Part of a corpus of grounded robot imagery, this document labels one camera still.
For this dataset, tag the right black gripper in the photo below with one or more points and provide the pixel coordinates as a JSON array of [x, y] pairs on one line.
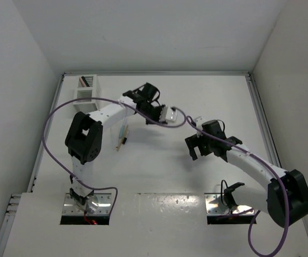
[[193, 141]]

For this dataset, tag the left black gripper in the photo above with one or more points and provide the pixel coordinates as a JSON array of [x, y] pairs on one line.
[[157, 117]]

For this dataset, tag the pink makeup pencil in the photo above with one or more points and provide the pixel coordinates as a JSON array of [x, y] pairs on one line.
[[83, 82]]

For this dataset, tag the dark green gold-tipped pen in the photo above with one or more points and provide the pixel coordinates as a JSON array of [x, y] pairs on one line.
[[89, 80]]

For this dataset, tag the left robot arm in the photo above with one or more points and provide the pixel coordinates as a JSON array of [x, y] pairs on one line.
[[84, 138]]

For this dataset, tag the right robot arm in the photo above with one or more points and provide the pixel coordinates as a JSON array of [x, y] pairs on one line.
[[284, 194]]

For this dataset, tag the gold makeup pencil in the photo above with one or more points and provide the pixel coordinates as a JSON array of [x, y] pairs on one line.
[[120, 139]]

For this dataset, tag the light blue makeup stick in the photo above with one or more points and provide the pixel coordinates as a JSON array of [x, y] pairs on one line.
[[122, 131]]

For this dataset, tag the thin white stick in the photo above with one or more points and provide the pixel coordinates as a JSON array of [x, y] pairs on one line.
[[115, 137]]

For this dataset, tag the white slatted organizer box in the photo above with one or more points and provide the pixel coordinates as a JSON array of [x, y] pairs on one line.
[[86, 103]]

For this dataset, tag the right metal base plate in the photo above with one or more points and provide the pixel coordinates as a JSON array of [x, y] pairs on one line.
[[215, 207]]

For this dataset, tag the metal base plate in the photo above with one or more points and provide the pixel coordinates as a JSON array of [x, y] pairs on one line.
[[96, 205], [215, 207]]

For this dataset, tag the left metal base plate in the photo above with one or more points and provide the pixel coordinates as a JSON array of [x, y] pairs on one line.
[[96, 205]]

